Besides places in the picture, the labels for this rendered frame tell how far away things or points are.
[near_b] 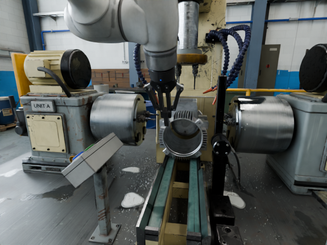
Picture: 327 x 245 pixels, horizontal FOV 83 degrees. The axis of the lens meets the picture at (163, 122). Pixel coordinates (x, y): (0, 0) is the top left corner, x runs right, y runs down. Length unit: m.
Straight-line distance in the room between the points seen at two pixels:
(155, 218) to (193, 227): 0.09
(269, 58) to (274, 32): 0.68
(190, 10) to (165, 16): 0.41
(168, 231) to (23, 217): 0.48
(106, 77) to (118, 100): 5.59
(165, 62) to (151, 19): 0.11
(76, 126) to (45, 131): 0.14
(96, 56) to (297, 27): 5.86
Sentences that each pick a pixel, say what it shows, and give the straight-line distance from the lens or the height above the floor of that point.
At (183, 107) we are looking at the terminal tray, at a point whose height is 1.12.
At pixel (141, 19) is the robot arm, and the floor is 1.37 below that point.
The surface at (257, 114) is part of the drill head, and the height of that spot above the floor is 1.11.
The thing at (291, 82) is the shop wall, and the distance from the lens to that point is 6.46.
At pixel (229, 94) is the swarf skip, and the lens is 4.94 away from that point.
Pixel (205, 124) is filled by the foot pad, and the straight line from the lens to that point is 0.74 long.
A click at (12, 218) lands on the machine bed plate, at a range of 0.84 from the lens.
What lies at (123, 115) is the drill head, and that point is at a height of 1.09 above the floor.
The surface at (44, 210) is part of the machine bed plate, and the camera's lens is 0.82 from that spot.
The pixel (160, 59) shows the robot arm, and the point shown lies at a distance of 0.50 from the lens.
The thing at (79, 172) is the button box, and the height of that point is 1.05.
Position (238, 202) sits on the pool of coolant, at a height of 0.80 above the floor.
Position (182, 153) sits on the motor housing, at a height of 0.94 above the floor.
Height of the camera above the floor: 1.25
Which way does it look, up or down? 14 degrees down
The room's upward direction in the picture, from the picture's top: straight up
